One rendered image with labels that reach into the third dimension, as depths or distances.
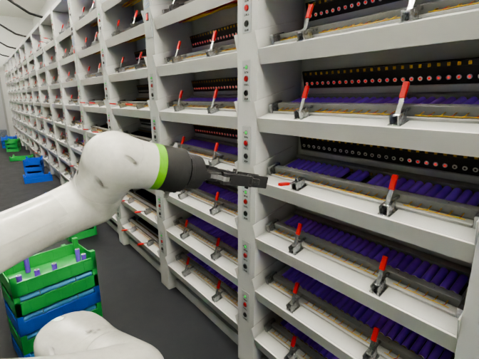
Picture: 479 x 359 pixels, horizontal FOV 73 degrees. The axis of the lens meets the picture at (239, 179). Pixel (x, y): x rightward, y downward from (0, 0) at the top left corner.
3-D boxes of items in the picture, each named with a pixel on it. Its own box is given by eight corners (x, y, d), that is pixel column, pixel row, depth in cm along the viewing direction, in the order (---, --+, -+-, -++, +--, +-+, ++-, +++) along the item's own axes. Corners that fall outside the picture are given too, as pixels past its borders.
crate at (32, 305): (16, 318, 117) (13, 299, 115) (3, 296, 130) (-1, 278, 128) (99, 285, 138) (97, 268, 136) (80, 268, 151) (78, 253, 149)
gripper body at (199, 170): (169, 183, 72) (204, 186, 78) (188, 191, 66) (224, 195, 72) (175, 150, 72) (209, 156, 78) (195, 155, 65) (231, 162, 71)
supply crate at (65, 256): (13, 299, 115) (8, 279, 113) (-1, 278, 128) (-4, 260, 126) (97, 268, 136) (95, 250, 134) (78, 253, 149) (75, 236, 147)
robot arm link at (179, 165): (172, 142, 61) (152, 137, 68) (161, 202, 62) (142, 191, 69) (199, 147, 65) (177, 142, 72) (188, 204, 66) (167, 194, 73)
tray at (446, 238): (473, 264, 61) (478, 221, 57) (258, 193, 107) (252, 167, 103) (508, 215, 71) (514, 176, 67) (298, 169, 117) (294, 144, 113)
